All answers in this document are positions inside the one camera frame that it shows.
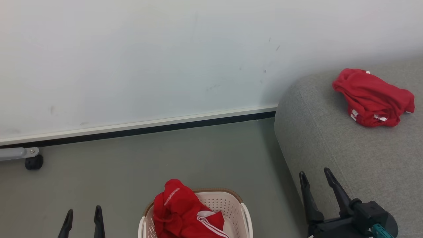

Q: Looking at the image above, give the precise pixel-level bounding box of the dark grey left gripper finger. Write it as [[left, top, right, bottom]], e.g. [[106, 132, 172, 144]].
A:
[[58, 209, 74, 238], [94, 205, 106, 238]]

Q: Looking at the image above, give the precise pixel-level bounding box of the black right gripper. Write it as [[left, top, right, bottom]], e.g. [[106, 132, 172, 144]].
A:
[[299, 168, 399, 238]]

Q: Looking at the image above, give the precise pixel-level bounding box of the red garment with white tags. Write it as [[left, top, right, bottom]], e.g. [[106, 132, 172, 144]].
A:
[[332, 68, 415, 128]]

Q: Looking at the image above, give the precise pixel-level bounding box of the grey fabric sofa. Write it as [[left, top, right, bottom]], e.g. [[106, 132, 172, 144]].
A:
[[274, 55, 423, 238]]

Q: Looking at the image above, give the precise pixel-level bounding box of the black caster wheel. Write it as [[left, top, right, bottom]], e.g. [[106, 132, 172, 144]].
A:
[[25, 155, 44, 170]]

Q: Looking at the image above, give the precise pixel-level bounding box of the red garment with white stripes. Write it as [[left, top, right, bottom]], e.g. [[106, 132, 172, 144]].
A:
[[153, 179, 230, 238]]

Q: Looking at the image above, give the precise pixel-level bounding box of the grey metal stand leg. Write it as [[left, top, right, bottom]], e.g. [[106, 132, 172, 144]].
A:
[[0, 147, 39, 161]]

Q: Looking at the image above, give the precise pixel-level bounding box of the white perforated plastic laundry basket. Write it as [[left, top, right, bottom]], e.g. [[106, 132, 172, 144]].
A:
[[138, 188, 253, 238]]

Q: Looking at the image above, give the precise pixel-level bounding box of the black and white wall baseboard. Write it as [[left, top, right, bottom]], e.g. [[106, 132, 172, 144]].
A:
[[0, 105, 277, 148]]

